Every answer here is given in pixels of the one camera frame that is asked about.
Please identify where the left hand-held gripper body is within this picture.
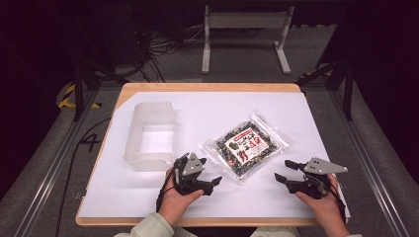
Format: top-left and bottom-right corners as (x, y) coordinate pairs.
(172, 151), (206, 197)

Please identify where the aluminium rail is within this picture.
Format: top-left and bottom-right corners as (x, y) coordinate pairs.
(12, 88), (101, 237)
(328, 88), (412, 237)

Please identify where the black metal stand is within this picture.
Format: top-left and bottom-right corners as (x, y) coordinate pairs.
(69, 57), (130, 122)
(295, 58), (356, 121)

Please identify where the translucent plastic container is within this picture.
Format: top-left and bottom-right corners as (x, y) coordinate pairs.
(123, 101), (178, 173)

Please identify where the person's beige jacket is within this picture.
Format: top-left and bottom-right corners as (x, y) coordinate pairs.
(249, 226), (301, 237)

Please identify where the left hand-held gripper cable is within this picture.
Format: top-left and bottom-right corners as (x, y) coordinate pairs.
(155, 159), (182, 212)

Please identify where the white metal stand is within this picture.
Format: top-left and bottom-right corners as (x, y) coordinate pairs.
(201, 4), (295, 75)

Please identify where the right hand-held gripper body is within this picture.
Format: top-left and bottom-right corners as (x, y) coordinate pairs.
(289, 156), (349, 200)

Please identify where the white sheet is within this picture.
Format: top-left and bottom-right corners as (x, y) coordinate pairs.
(78, 91), (351, 219)

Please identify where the bundle of black cables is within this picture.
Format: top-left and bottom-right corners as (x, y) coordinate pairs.
(129, 6), (206, 83)

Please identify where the person's right hand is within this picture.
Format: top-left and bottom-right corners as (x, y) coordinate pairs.
(294, 174), (349, 231)

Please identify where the right hand-held gripper cable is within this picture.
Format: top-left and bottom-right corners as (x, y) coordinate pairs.
(324, 179), (348, 225)

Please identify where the yellow black striped tape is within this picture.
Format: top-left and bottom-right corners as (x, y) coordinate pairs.
(57, 83), (102, 110)

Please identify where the person's left hand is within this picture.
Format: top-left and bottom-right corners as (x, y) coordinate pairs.
(157, 167), (205, 228)

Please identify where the hand-held gripper cable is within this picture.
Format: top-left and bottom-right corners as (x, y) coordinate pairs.
(324, 179), (348, 225)
(155, 159), (182, 212)

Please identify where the clear dried food packet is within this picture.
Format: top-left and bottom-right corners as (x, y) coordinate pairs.
(199, 111), (290, 186)

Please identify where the black floor cable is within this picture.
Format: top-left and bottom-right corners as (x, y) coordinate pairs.
(53, 118), (113, 237)

